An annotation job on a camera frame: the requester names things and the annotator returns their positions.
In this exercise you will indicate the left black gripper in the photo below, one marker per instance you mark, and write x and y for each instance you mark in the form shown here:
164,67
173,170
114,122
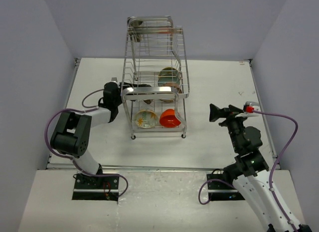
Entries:
123,85

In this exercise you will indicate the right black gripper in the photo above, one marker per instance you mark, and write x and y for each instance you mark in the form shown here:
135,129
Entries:
216,113

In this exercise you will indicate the mint green floral bowl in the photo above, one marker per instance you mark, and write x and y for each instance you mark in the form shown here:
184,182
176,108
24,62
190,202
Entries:
168,78

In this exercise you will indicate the brown ribbed bowl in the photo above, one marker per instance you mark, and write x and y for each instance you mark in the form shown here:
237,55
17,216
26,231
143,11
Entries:
148,101

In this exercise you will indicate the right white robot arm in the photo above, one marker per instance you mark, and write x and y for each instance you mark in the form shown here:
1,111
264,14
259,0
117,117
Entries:
250,175

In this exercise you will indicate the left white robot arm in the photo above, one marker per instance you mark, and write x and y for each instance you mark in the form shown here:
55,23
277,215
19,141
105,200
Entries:
67,133

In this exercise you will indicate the white bowl orange star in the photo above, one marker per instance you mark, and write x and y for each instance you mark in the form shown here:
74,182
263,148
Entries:
146,119

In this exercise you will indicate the yellow blue patterned bowl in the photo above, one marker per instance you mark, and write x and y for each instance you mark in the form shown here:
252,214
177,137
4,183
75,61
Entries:
169,72

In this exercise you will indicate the steel cutlery holder cup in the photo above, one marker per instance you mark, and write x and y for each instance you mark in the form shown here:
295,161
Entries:
133,27

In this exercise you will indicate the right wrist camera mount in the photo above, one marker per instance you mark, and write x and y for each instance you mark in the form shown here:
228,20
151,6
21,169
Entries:
248,110

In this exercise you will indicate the steel wire dish rack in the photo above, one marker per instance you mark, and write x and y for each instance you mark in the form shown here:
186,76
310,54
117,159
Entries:
162,45

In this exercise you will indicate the aluminium table rail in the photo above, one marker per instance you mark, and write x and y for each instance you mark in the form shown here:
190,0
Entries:
56,166

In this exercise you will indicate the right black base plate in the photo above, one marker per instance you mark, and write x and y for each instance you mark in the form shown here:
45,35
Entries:
218,191

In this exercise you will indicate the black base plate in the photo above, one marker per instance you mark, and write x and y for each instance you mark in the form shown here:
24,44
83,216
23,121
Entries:
218,191
88,188

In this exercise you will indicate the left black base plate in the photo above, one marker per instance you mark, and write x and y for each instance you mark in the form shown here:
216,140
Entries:
88,188

